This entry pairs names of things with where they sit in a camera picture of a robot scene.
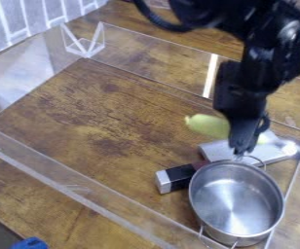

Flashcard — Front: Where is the black and silver block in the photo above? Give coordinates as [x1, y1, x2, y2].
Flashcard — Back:
[155, 160, 210, 195]

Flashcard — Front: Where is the silver flat rectangular box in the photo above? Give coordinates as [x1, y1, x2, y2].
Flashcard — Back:
[198, 130, 298, 166]

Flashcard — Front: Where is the silver metal pot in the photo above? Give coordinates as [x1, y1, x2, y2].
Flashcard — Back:
[187, 160, 284, 249]

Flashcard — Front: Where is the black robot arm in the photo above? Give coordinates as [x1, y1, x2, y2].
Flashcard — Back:
[168, 0, 300, 155]

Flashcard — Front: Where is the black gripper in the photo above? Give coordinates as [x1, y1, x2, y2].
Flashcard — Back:
[214, 60, 278, 156]

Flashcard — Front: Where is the clear acrylic enclosure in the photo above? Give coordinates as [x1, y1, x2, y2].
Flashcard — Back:
[0, 20, 300, 249]

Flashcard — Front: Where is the spoon with yellow handle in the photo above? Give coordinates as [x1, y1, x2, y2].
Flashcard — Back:
[183, 113, 300, 161]

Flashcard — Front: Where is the blue object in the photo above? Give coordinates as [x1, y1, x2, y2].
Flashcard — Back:
[9, 237, 48, 249]

